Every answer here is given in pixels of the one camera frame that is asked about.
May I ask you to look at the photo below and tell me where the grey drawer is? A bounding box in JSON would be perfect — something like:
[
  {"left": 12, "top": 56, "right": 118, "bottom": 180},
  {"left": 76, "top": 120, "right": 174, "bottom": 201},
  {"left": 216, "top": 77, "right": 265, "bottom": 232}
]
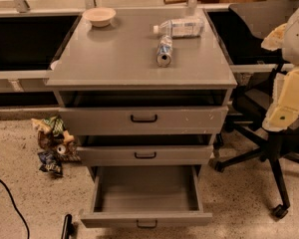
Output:
[
  {"left": 60, "top": 107, "right": 228, "bottom": 135},
  {"left": 81, "top": 165, "right": 212, "bottom": 229},
  {"left": 78, "top": 145, "right": 213, "bottom": 166}
]

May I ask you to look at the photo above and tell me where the crumpled snack bags pile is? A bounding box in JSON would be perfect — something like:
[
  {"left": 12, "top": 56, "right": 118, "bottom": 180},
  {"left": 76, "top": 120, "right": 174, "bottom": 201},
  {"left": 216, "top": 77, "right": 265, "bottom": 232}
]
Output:
[{"left": 31, "top": 116, "right": 77, "bottom": 158}]

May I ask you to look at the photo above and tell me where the black office chair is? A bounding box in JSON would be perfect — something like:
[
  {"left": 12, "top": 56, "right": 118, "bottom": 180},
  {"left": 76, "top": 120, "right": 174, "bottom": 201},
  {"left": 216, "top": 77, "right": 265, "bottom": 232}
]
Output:
[{"left": 212, "top": 0, "right": 299, "bottom": 219}]

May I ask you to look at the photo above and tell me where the blue chip bag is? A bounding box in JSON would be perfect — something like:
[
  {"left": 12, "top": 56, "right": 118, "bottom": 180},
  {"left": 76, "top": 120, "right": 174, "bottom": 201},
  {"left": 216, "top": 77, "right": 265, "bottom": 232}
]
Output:
[{"left": 38, "top": 150, "right": 63, "bottom": 176}]

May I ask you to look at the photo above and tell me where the black floor object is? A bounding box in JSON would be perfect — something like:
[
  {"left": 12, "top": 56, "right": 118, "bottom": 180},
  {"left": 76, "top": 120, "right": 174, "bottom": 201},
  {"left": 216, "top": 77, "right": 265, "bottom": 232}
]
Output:
[{"left": 61, "top": 214, "right": 74, "bottom": 239}]

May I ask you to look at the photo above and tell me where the redbull can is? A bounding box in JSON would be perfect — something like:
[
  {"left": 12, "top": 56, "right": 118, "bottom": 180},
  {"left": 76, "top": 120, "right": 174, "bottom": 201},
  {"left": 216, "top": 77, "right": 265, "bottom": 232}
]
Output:
[{"left": 156, "top": 35, "right": 172, "bottom": 67}]

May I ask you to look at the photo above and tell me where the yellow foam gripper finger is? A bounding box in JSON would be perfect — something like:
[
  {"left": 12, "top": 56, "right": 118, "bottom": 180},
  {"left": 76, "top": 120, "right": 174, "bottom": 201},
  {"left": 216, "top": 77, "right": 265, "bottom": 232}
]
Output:
[{"left": 262, "top": 67, "right": 299, "bottom": 131}]

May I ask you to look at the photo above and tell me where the wooden stick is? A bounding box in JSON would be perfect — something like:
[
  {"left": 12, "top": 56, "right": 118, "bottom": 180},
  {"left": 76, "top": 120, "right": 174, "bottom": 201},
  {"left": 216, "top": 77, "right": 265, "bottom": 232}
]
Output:
[{"left": 163, "top": 0, "right": 187, "bottom": 5}]

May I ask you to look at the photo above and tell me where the grey bottom drawer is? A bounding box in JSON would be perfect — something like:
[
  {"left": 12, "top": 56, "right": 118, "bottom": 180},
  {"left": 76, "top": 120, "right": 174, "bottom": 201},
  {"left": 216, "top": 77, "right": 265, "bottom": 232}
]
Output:
[{"left": 81, "top": 165, "right": 212, "bottom": 229}]

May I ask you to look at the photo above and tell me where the clear plastic water bottle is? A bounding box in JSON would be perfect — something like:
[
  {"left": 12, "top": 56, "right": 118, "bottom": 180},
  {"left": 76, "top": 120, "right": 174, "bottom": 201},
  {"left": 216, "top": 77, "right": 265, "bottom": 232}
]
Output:
[{"left": 152, "top": 18, "right": 204, "bottom": 38}]

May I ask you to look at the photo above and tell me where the grey top drawer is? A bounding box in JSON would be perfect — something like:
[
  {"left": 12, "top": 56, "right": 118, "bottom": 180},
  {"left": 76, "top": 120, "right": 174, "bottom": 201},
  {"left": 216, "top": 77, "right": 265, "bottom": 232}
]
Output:
[{"left": 60, "top": 107, "right": 228, "bottom": 135}]

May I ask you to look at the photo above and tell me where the grey drawer cabinet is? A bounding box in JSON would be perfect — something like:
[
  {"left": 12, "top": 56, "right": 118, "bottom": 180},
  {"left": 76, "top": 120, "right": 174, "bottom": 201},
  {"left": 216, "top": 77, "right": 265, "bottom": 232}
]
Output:
[{"left": 45, "top": 6, "right": 238, "bottom": 171}]

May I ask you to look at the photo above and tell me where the grey middle drawer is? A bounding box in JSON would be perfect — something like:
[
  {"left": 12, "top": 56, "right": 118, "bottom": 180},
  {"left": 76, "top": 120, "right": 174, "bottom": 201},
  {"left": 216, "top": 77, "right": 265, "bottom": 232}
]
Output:
[{"left": 78, "top": 145, "right": 213, "bottom": 166}]

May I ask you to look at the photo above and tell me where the white bowl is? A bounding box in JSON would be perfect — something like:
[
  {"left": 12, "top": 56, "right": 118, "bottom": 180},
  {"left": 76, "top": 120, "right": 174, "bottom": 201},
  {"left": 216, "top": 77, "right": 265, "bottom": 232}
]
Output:
[{"left": 83, "top": 7, "right": 116, "bottom": 28}]

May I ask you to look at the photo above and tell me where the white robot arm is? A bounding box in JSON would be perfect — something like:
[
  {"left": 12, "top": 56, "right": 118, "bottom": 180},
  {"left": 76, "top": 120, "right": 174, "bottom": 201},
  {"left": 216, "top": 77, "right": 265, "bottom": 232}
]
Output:
[{"left": 261, "top": 8, "right": 299, "bottom": 131}]

